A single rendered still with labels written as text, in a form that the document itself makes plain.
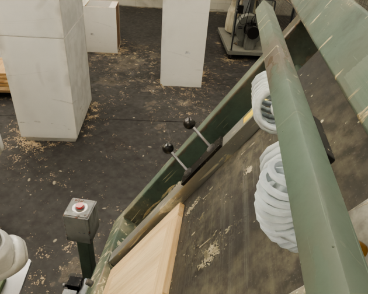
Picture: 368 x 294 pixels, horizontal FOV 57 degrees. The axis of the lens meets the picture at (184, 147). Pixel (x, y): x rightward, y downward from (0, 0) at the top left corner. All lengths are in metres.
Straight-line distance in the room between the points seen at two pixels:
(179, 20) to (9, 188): 2.79
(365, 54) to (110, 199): 2.64
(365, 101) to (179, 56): 4.31
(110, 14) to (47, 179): 3.29
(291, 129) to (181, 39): 4.45
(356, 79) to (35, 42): 2.98
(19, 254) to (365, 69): 1.29
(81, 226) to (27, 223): 1.35
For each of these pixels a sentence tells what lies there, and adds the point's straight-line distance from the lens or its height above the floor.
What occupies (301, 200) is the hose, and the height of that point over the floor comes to 1.97.
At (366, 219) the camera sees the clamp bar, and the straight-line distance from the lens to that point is 0.37.
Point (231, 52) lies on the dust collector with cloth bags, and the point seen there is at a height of 0.14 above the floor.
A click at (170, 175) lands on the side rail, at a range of 1.39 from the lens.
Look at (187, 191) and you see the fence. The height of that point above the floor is 1.34.
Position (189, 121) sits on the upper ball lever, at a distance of 1.02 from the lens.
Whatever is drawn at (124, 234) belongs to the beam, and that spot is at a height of 0.89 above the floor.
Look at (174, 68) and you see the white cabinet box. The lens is 4.80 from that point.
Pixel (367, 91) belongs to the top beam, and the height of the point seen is 1.90.
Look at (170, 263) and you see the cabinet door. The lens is 0.96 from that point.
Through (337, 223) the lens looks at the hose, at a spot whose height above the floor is 1.97.
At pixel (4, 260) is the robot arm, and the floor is 1.00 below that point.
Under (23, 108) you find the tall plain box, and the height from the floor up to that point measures 0.39.
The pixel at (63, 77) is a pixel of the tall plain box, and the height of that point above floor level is 0.73.
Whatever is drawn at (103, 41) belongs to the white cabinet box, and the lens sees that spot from 5.99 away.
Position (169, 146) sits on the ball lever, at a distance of 1.09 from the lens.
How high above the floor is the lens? 2.08
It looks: 35 degrees down
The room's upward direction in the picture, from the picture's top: 5 degrees clockwise
